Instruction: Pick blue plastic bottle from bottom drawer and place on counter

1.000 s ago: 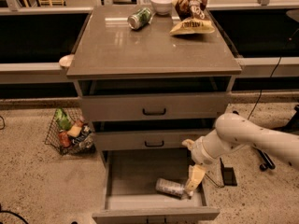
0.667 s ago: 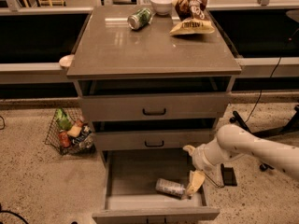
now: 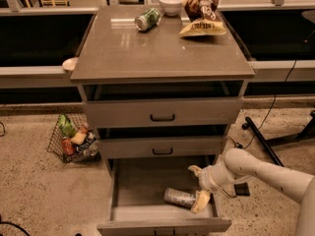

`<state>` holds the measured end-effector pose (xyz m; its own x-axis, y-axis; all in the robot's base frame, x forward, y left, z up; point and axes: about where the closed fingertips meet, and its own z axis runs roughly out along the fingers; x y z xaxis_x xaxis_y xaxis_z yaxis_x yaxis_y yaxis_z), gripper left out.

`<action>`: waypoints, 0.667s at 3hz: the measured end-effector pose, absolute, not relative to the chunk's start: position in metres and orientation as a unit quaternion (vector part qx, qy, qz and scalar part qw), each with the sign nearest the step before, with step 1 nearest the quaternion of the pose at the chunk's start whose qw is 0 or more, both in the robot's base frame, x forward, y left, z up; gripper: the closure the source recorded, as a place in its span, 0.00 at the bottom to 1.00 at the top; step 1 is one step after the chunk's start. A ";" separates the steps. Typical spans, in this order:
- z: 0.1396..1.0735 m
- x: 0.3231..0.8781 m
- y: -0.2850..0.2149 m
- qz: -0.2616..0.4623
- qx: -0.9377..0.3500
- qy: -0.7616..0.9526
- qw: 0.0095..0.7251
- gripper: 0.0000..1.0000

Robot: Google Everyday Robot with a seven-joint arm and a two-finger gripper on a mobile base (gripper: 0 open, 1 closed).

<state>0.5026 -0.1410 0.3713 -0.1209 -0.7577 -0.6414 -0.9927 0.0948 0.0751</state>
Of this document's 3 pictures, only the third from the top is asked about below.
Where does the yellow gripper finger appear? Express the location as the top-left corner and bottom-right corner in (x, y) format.
(190, 190), (211, 213)
(188, 165), (202, 177)

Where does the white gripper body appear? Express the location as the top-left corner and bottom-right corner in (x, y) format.
(198, 166), (219, 193)

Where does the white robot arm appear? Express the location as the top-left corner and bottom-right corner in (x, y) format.
(188, 148), (315, 236)

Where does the bottom grey drawer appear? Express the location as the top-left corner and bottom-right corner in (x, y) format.
(97, 155), (231, 236)

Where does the grey drawer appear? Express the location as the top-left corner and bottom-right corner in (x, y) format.
(81, 81), (243, 128)
(97, 155), (231, 236)
(97, 125), (227, 158)

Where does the grey drawer cabinet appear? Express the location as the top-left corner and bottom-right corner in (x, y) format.
(70, 4), (256, 236)

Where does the middle grey drawer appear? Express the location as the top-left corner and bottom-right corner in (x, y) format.
(97, 125), (227, 158)

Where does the top grey drawer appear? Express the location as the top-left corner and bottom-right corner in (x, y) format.
(81, 81), (243, 128)

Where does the black power adapter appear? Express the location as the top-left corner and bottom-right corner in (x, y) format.
(234, 183), (250, 196)

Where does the dark blue snack bag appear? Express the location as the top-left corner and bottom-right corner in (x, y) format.
(76, 132), (98, 157)

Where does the black rolling stand base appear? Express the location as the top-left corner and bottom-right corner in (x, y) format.
(241, 110), (315, 167)

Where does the yellow snack packet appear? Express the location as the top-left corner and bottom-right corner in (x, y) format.
(71, 132), (86, 145)

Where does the green chip bag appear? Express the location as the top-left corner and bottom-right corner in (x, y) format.
(57, 114), (76, 138)

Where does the green soda can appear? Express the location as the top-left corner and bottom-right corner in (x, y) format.
(134, 8), (160, 31)

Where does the brown chip bag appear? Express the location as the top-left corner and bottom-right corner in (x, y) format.
(179, 0), (226, 37)

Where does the small round white disc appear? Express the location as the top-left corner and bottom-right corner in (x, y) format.
(62, 57), (78, 71)

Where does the white bowl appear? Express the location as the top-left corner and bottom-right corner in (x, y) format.
(158, 0), (183, 16)

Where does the black wire basket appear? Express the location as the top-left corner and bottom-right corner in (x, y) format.
(47, 113), (100, 163)

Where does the black floor cable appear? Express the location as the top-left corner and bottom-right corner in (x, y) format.
(225, 59), (298, 199)

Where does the black cable at left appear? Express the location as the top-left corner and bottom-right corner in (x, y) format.
(0, 213), (32, 236)

